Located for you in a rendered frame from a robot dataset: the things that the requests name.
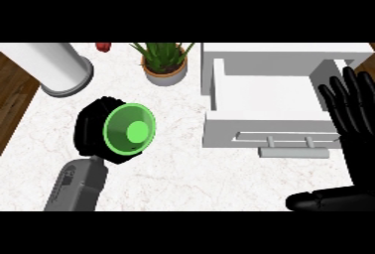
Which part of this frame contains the grey drawer handle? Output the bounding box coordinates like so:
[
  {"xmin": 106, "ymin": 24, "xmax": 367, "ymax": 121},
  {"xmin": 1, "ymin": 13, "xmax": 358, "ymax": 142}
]
[{"xmin": 258, "ymin": 136, "xmax": 330, "ymax": 160}]

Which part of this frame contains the white drawer cabinet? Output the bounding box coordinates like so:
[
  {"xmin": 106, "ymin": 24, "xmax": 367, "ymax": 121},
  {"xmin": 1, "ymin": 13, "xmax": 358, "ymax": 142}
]
[{"xmin": 199, "ymin": 43, "xmax": 375, "ymax": 97}]

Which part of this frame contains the red fruit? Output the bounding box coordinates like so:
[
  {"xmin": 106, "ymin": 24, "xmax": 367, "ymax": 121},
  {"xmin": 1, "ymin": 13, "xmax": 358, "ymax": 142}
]
[{"xmin": 94, "ymin": 43, "xmax": 112, "ymax": 54}]

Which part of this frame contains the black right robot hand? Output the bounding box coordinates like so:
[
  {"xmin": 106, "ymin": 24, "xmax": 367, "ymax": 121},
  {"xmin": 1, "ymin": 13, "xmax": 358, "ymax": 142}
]
[{"xmin": 283, "ymin": 65, "xmax": 375, "ymax": 212}]

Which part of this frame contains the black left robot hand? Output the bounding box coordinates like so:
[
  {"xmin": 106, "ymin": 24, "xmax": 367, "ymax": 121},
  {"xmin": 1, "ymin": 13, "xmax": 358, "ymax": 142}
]
[{"xmin": 72, "ymin": 95, "xmax": 138, "ymax": 166}]

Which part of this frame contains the green cup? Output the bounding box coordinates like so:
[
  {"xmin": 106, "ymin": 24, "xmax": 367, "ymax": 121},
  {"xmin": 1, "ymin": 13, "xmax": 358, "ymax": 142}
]
[{"xmin": 100, "ymin": 102, "xmax": 158, "ymax": 157}]

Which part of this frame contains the white open drawer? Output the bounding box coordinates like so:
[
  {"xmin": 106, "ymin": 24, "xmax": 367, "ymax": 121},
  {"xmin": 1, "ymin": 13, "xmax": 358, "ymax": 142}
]
[{"xmin": 202, "ymin": 58, "xmax": 355, "ymax": 150}]

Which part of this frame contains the potted green plant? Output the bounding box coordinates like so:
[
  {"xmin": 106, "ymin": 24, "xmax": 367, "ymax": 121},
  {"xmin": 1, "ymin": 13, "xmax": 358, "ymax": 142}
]
[{"xmin": 128, "ymin": 43, "xmax": 196, "ymax": 87}]

